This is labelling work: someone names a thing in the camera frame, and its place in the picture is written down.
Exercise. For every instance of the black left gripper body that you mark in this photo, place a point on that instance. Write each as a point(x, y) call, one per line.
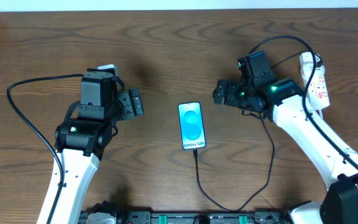
point(135, 101)

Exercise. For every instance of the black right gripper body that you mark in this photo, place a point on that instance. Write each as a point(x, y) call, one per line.
point(221, 93)

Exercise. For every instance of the blue smartphone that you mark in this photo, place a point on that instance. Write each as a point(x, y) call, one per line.
point(191, 125)

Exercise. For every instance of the white power strip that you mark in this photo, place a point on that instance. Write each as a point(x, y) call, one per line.
point(317, 89)

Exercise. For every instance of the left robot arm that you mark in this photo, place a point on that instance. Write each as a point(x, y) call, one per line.
point(88, 127)

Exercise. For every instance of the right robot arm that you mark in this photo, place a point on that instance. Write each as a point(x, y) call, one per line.
point(284, 103)

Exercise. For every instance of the white USB charger plug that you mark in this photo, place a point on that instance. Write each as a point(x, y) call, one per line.
point(306, 61)

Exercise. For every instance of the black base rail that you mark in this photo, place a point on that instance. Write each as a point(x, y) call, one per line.
point(107, 212)

